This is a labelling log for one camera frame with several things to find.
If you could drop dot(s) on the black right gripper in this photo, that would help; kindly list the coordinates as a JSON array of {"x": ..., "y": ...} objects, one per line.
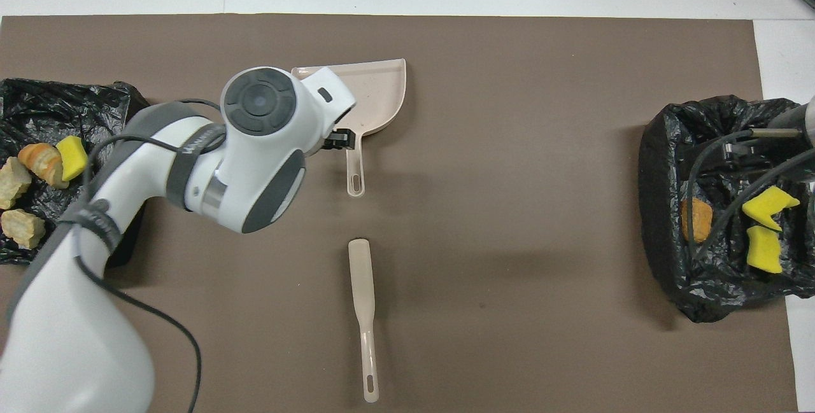
[{"x": 742, "y": 152}]

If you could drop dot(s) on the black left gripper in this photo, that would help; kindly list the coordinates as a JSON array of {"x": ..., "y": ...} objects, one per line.
[{"x": 339, "y": 139}]

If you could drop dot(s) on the beige plastic dustpan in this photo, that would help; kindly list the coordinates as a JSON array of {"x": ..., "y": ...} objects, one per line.
[{"x": 379, "y": 98}]

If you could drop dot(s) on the notched yellow sponge piece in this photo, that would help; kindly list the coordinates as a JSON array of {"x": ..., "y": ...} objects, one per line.
[{"x": 767, "y": 206}]

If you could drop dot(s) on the brown cork-textured lump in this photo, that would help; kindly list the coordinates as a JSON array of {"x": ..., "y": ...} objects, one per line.
[{"x": 700, "y": 220}]

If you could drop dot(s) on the beige hand brush black bristles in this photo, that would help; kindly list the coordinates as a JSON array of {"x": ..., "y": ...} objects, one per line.
[{"x": 361, "y": 279}]

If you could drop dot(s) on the green and yellow sponge piece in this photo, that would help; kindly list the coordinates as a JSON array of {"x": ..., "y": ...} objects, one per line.
[{"x": 73, "y": 157}]

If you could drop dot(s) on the orange striped bread piece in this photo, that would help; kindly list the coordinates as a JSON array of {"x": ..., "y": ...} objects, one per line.
[{"x": 44, "y": 163}]

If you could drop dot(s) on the pale chip piece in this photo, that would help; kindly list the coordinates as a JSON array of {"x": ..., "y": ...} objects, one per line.
[
  {"x": 22, "y": 228},
  {"x": 13, "y": 182}
]

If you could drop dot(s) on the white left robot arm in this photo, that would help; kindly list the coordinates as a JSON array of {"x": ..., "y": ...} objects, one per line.
[{"x": 191, "y": 209}]

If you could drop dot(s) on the crumpled black bag trash bin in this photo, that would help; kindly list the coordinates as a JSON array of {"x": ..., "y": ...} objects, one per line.
[{"x": 668, "y": 260}]

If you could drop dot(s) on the boxy black bag trash bin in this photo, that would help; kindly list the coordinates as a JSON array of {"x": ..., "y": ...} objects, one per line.
[{"x": 38, "y": 114}]

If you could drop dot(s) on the brown paper table mat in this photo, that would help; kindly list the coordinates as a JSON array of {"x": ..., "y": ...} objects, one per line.
[{"x": 509, "y": 209}]

